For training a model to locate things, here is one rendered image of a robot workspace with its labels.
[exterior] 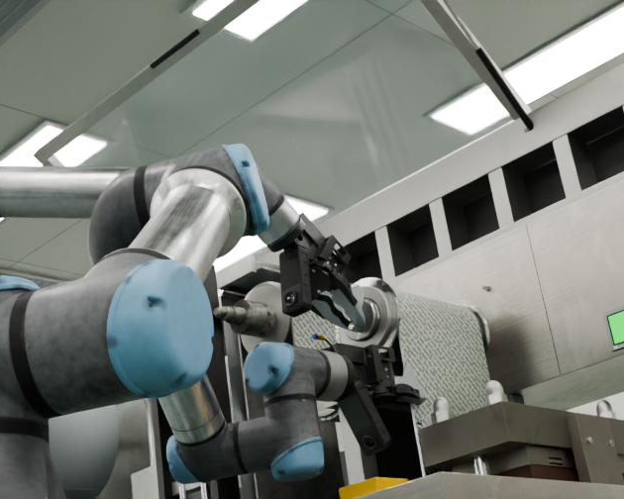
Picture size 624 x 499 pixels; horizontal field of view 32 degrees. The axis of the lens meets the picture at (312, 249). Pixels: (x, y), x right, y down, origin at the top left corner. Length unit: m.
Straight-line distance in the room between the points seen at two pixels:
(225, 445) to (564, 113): 0.95
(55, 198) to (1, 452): 0.68
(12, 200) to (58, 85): 2.46
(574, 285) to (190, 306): 1.16
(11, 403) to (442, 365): 1.05
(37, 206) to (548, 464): 0.84
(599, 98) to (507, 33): 2.03
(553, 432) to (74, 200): 0.79
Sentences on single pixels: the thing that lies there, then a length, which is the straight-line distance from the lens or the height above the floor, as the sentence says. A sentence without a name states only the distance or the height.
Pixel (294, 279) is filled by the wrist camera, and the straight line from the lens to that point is 1.75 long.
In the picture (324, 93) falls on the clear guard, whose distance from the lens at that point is 2.31.
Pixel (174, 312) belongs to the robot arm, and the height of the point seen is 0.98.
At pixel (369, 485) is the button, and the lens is 1.48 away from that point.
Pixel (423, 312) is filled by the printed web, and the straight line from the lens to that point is 1.91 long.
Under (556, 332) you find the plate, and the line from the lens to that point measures 2.04.
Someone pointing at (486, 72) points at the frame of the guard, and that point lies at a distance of 2.17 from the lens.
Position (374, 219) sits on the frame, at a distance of 2.36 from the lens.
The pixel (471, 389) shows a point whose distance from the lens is 1.95.
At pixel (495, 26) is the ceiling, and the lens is 4.06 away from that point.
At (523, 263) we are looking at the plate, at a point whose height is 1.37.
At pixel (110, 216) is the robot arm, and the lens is 1.37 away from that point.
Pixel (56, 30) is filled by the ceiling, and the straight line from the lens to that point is 3.76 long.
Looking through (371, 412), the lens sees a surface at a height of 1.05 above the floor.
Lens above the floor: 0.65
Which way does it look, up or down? 23 degrees up
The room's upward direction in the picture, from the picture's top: 8 degrees counter-clockwise
